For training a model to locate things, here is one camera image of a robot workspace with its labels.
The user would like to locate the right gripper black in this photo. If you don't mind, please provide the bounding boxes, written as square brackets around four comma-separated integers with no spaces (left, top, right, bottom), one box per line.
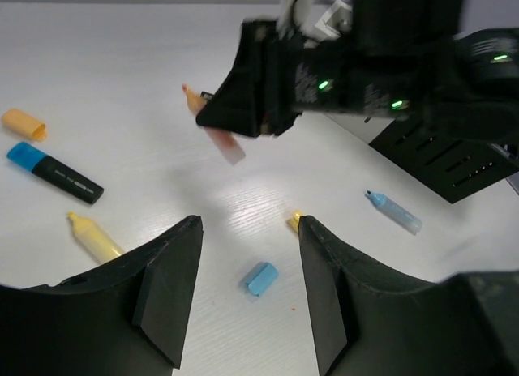
[196,19,419,138]

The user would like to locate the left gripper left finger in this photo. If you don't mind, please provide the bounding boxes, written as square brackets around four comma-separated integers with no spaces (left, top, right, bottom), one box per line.
[1,216,203,375]

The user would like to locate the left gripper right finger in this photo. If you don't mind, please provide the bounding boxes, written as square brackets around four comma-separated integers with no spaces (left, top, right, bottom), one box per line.
[298,216,518,375]

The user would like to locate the orange pencil-shaped marker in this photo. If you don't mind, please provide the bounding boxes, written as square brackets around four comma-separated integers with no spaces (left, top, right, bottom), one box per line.
[182,84,246,165]

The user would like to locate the yellow marker pen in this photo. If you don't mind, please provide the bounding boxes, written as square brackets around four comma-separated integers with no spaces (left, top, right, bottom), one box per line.
[67,211,124,264]

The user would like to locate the light blue marker pen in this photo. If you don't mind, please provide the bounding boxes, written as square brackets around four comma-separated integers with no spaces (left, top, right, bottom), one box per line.
[366,190,422,235]

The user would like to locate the orange marker cap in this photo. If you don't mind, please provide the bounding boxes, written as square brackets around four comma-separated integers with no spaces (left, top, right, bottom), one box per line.
[1,109,48,142]

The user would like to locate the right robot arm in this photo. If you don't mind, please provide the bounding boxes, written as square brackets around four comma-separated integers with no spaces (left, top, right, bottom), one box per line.
[196,0,518,144]

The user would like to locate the light blue marker cap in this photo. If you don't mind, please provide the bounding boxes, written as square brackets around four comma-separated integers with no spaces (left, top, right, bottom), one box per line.
[244,262,279,297]

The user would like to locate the yellow marker cap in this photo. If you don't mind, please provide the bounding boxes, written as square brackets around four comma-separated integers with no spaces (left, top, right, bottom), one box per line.
[287,210,303,233]

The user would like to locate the black highlighter blue cap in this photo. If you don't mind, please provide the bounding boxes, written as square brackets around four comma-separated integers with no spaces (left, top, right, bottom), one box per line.
[6,142,105,205]

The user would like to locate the black slotted organizer box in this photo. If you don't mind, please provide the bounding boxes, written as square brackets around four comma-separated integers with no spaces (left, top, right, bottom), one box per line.
[370,118,518,203]

